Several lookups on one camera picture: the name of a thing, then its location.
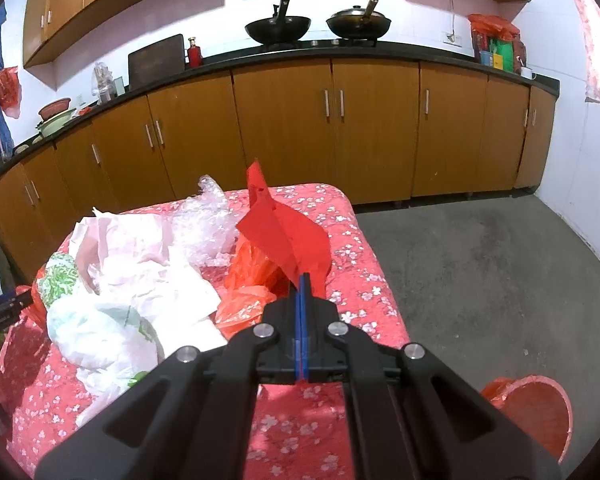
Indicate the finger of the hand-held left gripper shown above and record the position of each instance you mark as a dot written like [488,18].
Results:
[0,312]

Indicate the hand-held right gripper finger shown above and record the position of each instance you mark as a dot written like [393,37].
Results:
[306,320]
[298,320]

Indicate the red plastic sheet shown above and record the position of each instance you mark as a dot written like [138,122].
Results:
[280,235]

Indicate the clear plastic bag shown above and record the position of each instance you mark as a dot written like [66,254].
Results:
[102,390]

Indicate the pinkish white plastic bag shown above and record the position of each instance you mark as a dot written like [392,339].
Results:
[140,245]

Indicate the red trash bin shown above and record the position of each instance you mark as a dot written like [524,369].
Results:
[535,415]

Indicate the orange plastic bag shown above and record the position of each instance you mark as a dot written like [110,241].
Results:
[250,285]

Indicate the red floral tablecloth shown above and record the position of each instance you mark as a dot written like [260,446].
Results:
[365,280]

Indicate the white bag with green print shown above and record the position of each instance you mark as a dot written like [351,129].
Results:
[65,280]

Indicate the clear bubble wrap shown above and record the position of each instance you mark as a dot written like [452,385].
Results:
[205,225]

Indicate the wooden base cabinets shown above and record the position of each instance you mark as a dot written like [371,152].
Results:
[290,125]

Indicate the red basin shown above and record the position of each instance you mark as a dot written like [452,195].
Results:
[55,107]

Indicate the red hanging plastic bag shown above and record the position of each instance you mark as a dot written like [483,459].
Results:
[6,90]

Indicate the clear bag with jars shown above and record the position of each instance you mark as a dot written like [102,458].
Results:
[102,82]

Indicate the gas stove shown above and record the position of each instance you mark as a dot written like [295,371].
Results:
[320,43]

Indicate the red bottle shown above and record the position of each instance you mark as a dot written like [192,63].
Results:
[195,55]

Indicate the dark cutting board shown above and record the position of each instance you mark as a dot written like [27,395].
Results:
[155,62]

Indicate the black wok with lid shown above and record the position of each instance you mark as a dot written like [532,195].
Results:
[357,25]

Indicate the white cup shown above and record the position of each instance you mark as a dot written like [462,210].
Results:
[527,73]

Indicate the wall socket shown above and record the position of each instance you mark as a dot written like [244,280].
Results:
[451,38]

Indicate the long wooden wall cabinet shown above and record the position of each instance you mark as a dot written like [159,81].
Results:
[80,5]

